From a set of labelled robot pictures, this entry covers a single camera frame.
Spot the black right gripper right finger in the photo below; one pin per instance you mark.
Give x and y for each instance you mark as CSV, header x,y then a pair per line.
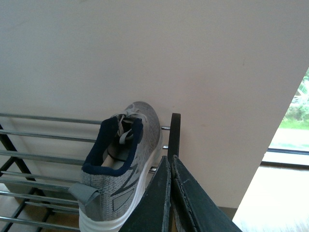
x,y
194,211

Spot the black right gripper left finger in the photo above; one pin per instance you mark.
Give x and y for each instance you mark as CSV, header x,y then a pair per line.
x,y
152,212

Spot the grey sneaker white sole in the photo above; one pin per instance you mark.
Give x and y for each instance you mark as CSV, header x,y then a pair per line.
x,y
113,175

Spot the black metal shoe rack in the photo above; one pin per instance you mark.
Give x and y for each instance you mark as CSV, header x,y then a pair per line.
x,y
55,213

